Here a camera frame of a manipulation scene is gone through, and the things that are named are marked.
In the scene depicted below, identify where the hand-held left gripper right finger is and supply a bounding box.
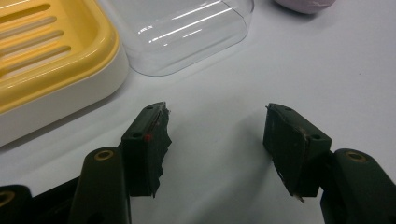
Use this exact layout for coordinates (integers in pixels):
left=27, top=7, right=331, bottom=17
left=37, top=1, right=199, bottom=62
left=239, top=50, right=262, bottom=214
left=262, top=103, right=396, bottom=224

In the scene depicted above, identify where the clear plastic soap dish lid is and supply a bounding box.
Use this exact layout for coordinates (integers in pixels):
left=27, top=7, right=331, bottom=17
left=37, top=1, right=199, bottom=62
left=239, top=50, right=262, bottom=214
left=102, top=0, right=255, bottom=77

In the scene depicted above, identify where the pale purple soap bar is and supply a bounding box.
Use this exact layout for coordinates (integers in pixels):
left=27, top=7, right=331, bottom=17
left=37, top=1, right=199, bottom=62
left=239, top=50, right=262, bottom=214
left=274, top=0, right=338, bottom=15

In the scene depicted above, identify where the yellow and white soap dish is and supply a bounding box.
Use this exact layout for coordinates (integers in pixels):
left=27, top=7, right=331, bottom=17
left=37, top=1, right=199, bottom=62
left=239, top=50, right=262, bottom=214
left=0, top=0, right=131, bottom=147

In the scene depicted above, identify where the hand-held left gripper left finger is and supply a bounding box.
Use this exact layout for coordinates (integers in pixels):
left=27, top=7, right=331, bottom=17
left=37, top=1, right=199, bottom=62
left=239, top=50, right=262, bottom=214
left=67, top=101, right=173, bottom=224

